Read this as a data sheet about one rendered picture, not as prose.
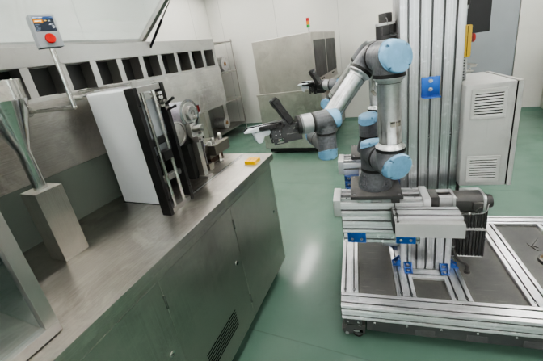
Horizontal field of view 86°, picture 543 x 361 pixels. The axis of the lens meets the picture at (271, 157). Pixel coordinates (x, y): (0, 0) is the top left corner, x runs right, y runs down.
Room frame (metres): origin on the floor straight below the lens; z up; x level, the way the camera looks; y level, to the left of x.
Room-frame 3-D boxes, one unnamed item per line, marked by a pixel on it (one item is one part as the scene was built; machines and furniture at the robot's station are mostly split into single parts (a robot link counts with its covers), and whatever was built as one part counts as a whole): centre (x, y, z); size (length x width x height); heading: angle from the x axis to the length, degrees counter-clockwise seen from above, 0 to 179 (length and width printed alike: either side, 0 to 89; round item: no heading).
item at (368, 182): (1.25, -0.47, 0.87); 0.15 x 0.15 x 0.10
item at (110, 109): (1.33, 0.68, 1.17); 0.34 x 0.05 x 0.54; 64
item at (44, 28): (1.07, 0.66, 1.66); 0.07 x 0.07 x 0.10; 43
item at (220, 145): (1.79, 0.46, 1.00); 0.40 x 0.16 x 0.06; 64
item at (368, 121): (1.72, -0.62, 0.98); 0.13 x 0.12 x 0.14; 136
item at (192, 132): (1.51, 0.37, 1.05); 0.06 x 0.05 x 0.31; 64
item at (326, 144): (1.09, -0.22, 1.12); 0.11 x 0.08 x 0.11; 8
